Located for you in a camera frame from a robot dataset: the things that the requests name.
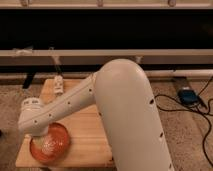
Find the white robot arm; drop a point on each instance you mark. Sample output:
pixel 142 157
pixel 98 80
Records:
pixel 124 98

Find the orange ceramic bowl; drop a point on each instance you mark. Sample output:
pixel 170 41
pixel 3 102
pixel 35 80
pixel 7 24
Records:
pixel 50 147

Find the white power strip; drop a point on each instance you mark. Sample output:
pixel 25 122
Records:
pixel 58 85

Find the blue power adapter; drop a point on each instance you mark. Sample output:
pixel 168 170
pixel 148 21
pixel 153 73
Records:
pixel 187 96

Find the white rail frame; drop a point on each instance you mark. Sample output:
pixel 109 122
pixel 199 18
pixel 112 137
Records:
pixel 191 62

